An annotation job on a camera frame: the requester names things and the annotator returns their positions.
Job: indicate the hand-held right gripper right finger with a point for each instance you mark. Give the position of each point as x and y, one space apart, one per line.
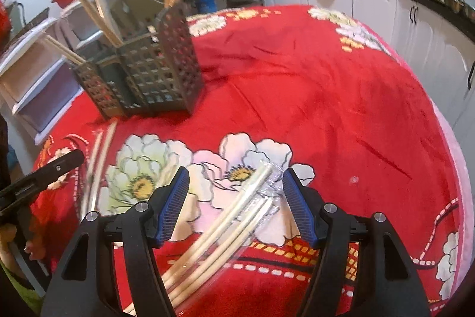
298 207

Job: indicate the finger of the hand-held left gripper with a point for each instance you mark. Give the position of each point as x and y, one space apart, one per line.
48 170

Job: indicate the red floral blanket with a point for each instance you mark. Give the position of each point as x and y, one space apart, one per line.
315 98

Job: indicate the pile of chopsticks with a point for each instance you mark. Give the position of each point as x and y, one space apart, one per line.
230 216

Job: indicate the brown plastic utensil holder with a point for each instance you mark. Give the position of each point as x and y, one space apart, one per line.
156 79

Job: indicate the person's left hand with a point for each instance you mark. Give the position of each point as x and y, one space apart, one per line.
31 250

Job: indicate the blue basin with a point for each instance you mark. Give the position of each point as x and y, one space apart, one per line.
206 3

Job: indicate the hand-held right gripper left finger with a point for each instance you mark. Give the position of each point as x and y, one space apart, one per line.
174 207

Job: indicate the red plastic bag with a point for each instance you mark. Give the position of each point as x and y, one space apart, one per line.
4 20

